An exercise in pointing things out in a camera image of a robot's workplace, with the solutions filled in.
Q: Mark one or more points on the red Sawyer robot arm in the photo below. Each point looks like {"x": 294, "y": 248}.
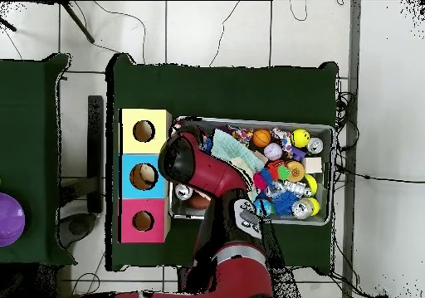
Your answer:
{"x": 215, "y": 175}

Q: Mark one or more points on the wooden box with three holes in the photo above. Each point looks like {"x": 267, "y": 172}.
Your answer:
{"x": 129, "y": 185}

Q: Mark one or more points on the mint waffle cloth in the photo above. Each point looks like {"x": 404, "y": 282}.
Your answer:
{"x": 229, "y": 145}

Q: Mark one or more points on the small orange basketball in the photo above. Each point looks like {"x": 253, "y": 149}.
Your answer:
{"x": 261, "y": 138}

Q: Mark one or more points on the small white baseball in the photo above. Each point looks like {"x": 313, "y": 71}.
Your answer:
{"x": 273, "y": 151}

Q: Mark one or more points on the blue green globe ball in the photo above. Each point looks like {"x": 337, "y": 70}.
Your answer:
{"x": 264, "y": 207}

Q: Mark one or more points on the yellow smiley ball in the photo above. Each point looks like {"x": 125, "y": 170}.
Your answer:
{"x": 300, "y": 138}

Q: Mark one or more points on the toy hamburger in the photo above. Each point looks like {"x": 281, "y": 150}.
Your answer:
{"x": 295, "y": 171}

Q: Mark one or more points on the blue spiky rubber ball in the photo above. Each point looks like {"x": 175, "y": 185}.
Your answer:
{"x": 285, "y": 203}

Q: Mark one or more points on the plain wooden cube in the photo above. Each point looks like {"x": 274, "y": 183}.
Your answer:
{"x": 312, "y": 165}

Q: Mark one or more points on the grey stand foot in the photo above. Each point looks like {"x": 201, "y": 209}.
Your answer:
{"x": 76, "y": 226}

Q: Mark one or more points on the black tripod leg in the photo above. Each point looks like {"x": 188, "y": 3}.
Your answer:
{"x": 7, "y": 24}
{"x": 78, "y": 20}

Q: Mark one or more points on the dark green side table cloth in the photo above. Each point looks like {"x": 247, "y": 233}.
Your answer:
{"x": 30, "y": 128}

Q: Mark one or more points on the purple bowl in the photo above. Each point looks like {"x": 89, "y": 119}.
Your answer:
{"x": 10, "y": 218}

